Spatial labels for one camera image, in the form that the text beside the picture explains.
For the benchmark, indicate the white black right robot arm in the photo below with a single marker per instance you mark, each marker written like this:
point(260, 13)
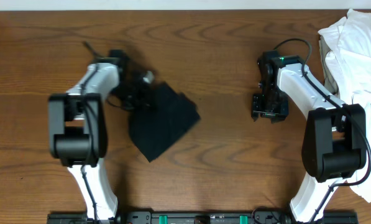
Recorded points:
point(334, 144)

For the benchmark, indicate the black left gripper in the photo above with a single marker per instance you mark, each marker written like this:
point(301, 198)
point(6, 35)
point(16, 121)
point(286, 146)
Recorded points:
point(143, 96)

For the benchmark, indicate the black t-shirt with logo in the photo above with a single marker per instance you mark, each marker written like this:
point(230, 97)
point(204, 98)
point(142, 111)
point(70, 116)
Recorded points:
point(155, 129)

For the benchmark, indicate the pile of white clothes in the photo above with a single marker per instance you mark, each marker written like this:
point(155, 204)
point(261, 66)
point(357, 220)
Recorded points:
point(349, 62)

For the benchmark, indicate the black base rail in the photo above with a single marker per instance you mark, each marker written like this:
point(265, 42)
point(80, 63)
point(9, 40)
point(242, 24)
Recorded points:
point(204, 217)

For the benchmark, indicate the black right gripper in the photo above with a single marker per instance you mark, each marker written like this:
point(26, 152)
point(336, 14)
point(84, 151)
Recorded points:
point(281, 114)

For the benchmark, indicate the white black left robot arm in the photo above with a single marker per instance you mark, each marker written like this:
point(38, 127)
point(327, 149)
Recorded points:
point(78, 136)

